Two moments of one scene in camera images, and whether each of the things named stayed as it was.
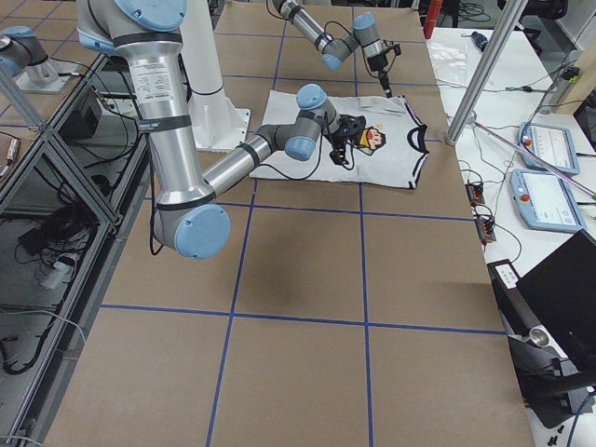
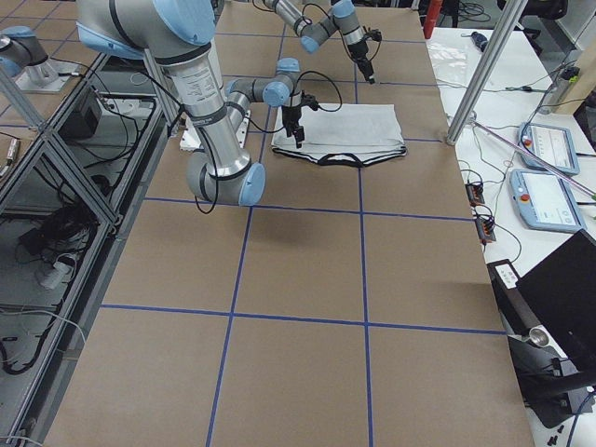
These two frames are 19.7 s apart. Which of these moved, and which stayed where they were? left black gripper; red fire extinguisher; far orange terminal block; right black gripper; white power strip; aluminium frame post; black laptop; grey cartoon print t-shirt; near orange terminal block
Moved: left black gripper; right black gripper; grey cartoon print t-shirt
Stayed: red fire extinguisher; black laptop; far orange terminal block; white power strip; near orange terminal block; aluminium frame post
